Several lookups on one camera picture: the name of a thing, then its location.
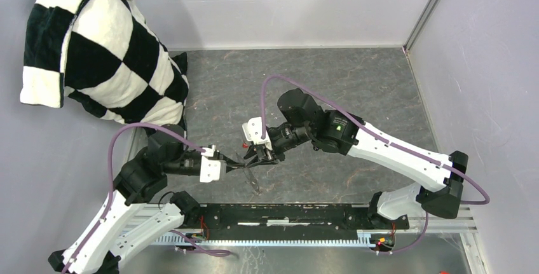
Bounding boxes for aluminium frame rail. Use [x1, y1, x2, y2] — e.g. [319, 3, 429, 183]
[122, 204, 477, 252]

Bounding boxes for corner aluminium profile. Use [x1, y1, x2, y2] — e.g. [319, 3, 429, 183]
[402, 0, 440, 55]

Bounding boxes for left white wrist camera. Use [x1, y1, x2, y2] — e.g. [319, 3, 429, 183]
[199, 145, 227, 183]

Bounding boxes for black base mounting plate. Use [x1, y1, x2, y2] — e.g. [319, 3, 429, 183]
[195, 203, 410, 241]

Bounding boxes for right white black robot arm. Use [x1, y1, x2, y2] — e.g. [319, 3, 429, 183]
[242, 88, 468, 228]

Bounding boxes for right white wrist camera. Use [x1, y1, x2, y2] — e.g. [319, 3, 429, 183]
[242, 116, 272, 149]

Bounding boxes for black and white checkered cloth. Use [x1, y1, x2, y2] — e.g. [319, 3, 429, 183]
[20, 0, 189, 126]

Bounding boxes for purple cable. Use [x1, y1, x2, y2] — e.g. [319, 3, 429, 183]
[260, 74, 491, 255]
[60, 122, 233, 274]

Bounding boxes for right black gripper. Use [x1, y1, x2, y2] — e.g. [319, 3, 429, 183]
[243, 123, 313, 169]

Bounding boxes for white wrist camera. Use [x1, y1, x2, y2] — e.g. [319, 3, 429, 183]
[199, 145, 227, 183]
[242, 116, 272, 149]

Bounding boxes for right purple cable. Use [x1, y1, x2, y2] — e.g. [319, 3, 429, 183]
[260, 74, 491, 255]

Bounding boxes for white slotted cable duct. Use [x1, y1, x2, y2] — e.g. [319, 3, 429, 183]
[151, 232, 375, 249]

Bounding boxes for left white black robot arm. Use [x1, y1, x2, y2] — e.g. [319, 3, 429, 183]
[48, 123, 245, 273]

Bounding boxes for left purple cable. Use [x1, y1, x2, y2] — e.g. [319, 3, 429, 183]
[60, 122, 233, 274]

